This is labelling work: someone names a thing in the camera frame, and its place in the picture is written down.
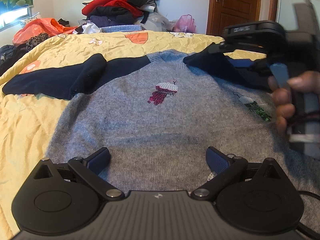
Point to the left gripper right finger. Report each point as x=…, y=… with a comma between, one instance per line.
x=228, y=171

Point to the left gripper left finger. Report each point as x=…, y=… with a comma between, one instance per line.
x=87, y=170

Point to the grey navy knit sweater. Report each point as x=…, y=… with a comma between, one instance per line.
x=276, y=199

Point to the pile of dark red clothes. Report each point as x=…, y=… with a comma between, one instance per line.
x=107, y=13

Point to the right hand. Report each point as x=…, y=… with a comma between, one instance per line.
x=308, y=82

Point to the yellow carrot print quilt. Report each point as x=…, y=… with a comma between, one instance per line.
x=131, y=93

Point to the brown wooden door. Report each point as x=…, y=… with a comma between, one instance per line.
x=223, y=13

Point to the pink plastic bag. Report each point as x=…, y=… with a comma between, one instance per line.
x=185, y=24

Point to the leopard print cloth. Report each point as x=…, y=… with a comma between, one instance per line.
x=36, y=40

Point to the light blue folded towel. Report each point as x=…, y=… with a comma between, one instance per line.
x=121, y=28

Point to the orange plastic bag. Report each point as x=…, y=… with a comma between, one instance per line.
x=40, y=25

